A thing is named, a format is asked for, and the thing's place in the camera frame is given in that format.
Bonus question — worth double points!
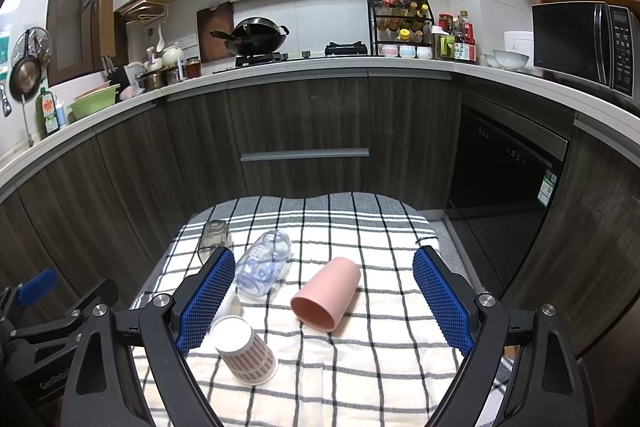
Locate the hanging frying pan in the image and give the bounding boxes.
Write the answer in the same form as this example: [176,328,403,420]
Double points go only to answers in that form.
[9,56,44,102]

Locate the white rice cooker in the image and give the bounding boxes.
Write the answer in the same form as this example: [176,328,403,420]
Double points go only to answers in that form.
[503,31,534,70]

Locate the black gas stove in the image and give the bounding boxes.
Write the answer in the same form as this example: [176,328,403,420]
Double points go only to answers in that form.
[212,41,372,75]

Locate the black knife block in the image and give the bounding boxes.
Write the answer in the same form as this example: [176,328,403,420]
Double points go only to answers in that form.
[102,56,132,90]

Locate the grey transparent cup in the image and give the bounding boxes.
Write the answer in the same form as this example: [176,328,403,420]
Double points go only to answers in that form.
[197,220,231,265]

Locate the dark wooden cutting board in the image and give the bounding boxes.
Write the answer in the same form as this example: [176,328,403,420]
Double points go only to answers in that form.
[196,2,236,64]

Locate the black white checkered cloth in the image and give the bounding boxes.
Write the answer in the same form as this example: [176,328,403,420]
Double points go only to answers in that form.
[131,193,506,427]

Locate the dark wood kitchen cabinets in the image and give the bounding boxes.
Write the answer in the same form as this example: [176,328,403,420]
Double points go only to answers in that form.
[0,68,640,360]

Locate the wall rack with boards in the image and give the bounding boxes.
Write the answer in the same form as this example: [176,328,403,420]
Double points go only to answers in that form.
[116,0,176,28]

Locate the clear glass bottle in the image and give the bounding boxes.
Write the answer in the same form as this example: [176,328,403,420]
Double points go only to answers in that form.
[235,229,293,298]

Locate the pink cup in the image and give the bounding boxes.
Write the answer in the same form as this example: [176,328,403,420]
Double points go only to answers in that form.
[290,257,362,334]

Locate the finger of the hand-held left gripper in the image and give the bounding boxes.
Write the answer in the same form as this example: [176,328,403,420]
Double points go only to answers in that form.
[10,278,120,348]
[0,268,59,323]

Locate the steel pot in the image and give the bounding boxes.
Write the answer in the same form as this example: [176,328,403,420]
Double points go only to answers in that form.
[139,69,169,90]

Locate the dark sauce bottle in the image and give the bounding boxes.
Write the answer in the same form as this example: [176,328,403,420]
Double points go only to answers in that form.
[455,11,477,64]

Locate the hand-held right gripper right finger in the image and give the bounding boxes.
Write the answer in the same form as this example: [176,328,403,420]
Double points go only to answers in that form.
[411,245,583,427]

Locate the patterned paper cup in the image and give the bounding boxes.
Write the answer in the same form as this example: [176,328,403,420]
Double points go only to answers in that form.
[209,315,279,387]

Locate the black microwave oven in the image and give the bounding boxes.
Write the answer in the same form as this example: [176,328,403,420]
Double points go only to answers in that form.
[531,2,640,98]

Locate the black spice rack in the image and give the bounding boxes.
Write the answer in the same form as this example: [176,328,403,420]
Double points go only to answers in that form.
[367,0,435,59]

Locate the green basin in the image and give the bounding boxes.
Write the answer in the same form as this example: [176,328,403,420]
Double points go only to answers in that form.
[67,84,121,120]

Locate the black wok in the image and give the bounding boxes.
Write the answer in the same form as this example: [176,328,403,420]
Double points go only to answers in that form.
[210,18,291,56]

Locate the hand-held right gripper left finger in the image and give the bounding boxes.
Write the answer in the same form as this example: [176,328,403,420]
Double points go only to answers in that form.
[62,246,237,427]

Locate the brown door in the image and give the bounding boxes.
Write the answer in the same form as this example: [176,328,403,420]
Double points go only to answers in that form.
[45,0,129,86]

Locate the green mug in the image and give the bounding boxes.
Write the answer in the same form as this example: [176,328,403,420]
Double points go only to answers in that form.
[432,34,457,60]

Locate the large white bowl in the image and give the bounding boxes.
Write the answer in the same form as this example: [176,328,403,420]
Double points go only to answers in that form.
[492,49,531,72]

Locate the green detergent bottle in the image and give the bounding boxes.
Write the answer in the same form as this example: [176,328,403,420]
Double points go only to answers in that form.
[34,87,60,138]

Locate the black built-in dishwasher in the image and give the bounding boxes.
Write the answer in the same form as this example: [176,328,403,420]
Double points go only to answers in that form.
[446,103,571,303]

